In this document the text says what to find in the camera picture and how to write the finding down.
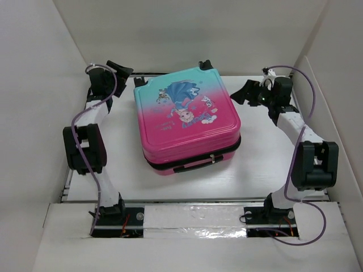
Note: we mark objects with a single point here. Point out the pink and teal suitcase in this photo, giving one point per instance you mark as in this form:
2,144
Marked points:
186,119

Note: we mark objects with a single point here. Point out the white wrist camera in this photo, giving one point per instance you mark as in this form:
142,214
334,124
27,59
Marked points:
90,67
269,77

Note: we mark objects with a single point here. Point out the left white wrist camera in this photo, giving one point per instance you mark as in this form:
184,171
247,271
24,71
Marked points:
90,67

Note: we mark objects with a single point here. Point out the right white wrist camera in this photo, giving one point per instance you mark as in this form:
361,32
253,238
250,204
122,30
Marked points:
269,77

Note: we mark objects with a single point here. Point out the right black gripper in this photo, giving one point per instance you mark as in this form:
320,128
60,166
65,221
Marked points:
248,92

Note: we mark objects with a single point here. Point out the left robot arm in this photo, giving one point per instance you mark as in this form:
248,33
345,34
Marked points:
84,146

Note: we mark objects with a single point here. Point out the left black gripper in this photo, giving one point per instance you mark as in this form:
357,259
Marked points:
121,79

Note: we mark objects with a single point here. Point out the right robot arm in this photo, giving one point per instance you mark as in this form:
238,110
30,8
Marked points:
314,162

